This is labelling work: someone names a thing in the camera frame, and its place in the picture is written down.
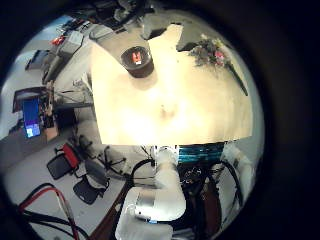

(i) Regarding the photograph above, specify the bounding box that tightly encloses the red and black office chair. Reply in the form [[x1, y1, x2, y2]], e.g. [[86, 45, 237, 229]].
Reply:
[[46, 143, 81, 181]]

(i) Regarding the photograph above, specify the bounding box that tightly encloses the grey equipment cabinet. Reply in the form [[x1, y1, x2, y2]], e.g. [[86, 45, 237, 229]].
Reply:
[[58, 30, 84, 58]]

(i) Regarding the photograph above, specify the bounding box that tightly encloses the dried flower bouquet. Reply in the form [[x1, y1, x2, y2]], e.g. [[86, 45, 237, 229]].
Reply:
[[188, 34, 250, 97]]

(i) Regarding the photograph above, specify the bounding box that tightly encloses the blue ribbed strip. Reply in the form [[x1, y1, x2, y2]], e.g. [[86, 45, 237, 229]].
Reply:
[[177, 143, 226, 164]]

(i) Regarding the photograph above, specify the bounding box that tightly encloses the black cable bundle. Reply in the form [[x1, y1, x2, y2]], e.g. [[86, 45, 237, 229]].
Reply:
[[213, 159, 245, 216]]

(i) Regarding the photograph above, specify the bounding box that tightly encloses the red cable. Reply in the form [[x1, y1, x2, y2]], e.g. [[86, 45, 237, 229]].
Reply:
[[18, 185, 81, 240]]

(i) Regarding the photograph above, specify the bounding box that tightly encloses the blue-lit computer monitor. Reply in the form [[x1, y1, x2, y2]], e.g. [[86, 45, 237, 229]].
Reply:
[[21, 98, 42, 139]]

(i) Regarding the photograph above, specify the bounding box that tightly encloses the small red object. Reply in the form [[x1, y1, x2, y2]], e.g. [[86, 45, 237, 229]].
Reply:
[[50, 35, 66, 47]]

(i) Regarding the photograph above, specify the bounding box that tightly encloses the black floor cable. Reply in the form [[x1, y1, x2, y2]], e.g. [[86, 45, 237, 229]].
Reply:
[[19, 209, 91, 240]]

